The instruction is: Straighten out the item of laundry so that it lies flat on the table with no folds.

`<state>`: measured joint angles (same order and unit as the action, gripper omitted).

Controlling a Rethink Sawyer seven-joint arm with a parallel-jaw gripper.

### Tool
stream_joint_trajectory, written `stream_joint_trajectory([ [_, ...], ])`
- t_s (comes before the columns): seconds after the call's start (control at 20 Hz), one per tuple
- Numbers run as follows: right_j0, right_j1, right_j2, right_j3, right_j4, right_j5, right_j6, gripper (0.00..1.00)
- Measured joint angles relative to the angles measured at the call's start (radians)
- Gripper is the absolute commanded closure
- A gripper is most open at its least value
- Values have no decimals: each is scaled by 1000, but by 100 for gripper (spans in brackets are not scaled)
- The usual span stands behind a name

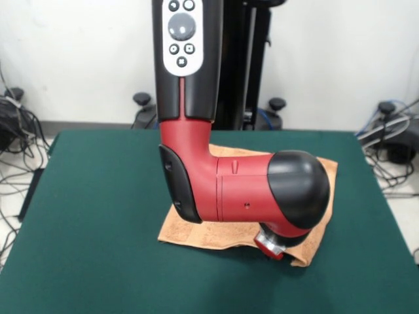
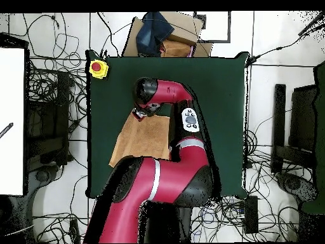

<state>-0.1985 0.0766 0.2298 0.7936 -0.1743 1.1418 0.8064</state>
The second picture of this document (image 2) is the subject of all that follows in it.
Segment tan terry towel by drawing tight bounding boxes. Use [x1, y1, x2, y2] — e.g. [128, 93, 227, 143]
[109, 111, 171, 168]

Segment black flat bar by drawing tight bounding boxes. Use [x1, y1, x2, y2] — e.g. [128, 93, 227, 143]
[270, 83, 287, 174]

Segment dark green table cloth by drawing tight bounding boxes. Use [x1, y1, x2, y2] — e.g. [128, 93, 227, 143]
[86, 49, 251, 199]

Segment yellow emergency stop button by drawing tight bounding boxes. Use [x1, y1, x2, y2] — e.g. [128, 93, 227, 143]
[88, 58, 110, 80]

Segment brown folded cloth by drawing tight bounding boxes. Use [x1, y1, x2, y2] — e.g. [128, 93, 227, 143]
[160, 39, 192, 58]

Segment blue jeans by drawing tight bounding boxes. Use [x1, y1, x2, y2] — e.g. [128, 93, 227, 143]
[135, 11, 175, 57]

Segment black equipment rack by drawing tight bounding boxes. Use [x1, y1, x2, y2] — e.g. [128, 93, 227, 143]
[25, 71, 74, 173]

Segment brown cardboard box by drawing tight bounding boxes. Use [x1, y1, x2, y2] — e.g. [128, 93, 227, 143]
[121, 11, 214, 58]

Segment black round knob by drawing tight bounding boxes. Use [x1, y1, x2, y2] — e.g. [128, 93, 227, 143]
[35, 169, 50, 182]
[285, 177, 302, 191]

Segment dark grey stand base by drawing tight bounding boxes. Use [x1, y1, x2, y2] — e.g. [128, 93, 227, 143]
[23, 163, 64, 243]
[275, 172, 319, 207]

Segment white panel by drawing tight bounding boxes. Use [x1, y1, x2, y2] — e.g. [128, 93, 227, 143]
[0, 47, 25, 196]

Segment black power strip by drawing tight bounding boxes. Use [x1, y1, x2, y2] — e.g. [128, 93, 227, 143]
[69, 218, 81, 244]

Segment striped black rod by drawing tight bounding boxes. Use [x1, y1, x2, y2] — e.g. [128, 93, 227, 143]
[0, 122, 14, 139]

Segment black power box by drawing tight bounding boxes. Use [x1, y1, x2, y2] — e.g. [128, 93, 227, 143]
[244, 195, 259, 234]

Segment black panel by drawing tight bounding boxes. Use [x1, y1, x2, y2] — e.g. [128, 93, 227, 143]
[288, 84, 318, 152]

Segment dark green fabric panel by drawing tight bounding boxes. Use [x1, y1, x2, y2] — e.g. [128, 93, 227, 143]
[313, 60, 325, 214]

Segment black cable tangle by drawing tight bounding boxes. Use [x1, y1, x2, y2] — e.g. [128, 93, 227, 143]
[32, 175, 98, 244]
[190, 128, 314, 243]
[22, 12, 88, 143]

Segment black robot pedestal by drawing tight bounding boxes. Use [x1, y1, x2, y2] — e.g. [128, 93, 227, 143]
[138, 200, 192, 243]

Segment black cable with connector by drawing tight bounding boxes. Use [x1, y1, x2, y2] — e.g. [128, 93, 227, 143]
[244, 22, 325, 67]

